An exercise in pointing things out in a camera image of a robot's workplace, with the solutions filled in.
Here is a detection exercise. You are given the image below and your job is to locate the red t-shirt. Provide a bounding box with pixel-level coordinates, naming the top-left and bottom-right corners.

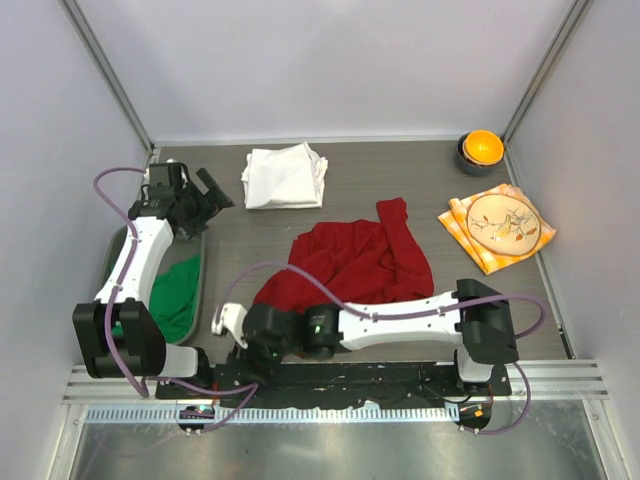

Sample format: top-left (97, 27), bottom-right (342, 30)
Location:
top-left (252, 197), bottom-right (435, 321)

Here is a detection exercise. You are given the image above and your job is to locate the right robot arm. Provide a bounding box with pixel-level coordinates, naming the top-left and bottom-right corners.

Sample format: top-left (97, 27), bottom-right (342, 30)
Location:
top-left (221, 279), bottom-right (519, 395)

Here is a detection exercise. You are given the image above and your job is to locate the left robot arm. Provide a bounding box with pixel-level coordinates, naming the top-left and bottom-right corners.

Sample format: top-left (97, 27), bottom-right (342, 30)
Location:
top-left (72, 162), bottom-right (234, 399)

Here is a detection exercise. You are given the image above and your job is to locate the folded white t-shirt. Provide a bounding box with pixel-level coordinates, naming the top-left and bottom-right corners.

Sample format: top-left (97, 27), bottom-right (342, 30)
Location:
top-left (241, 142), bottom-right (328, 210)

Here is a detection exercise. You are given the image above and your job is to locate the grey plastic tray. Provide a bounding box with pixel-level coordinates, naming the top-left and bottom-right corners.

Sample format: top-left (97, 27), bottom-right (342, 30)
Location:
top-left (95, 217), bottom-right (205, 345)

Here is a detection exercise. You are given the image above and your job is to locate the green t-shirt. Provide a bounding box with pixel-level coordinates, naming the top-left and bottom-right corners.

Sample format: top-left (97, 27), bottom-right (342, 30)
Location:
top-left (112, 254), bottom-right (202, 344)

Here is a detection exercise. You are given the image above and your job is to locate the orange checkered cloth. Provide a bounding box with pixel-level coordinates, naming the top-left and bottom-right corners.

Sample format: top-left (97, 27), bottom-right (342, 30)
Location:
top-left (438, 184), bottom-right (556, 275)

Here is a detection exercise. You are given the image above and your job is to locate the embroidered round plate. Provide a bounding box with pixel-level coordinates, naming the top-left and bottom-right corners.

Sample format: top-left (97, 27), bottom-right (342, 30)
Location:
top-left (466, 194), bottom-right (542, 257)

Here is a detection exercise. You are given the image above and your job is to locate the orange bowl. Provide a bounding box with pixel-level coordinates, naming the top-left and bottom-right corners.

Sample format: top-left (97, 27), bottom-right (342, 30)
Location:
top-left (462, 130), bottom-right (504, 166)

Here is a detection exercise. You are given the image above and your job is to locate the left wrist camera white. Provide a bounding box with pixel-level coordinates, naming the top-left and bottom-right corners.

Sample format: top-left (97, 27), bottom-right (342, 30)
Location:
top-left (144, 159), bottom-right (189, 186)

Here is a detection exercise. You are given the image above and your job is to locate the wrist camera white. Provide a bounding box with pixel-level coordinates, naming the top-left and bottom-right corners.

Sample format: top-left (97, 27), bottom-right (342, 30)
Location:
top-left (211, 303), bottom-right (248, 349)
top-left (144, 159), bottom-right (189, 186)

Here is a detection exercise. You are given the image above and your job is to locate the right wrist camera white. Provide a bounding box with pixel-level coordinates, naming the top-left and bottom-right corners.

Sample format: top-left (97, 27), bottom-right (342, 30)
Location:
top-left (211, 303), bottom-right (248, 349)

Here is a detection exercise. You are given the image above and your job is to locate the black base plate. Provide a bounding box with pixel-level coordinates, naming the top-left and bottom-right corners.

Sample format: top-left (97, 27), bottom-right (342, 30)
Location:
top-left (187, 356), bottom-right (512, 410)

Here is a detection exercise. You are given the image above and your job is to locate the white slotted cable duct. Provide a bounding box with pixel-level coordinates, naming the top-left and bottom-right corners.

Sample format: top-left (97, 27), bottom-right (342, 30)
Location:
top-left (85, 402), bottom-right (459, 424)

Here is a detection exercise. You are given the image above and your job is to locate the aluminium rail frame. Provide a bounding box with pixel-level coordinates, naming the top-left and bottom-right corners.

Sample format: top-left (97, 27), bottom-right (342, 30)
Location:
top-left (62, 360), bottom-right (609, 405)

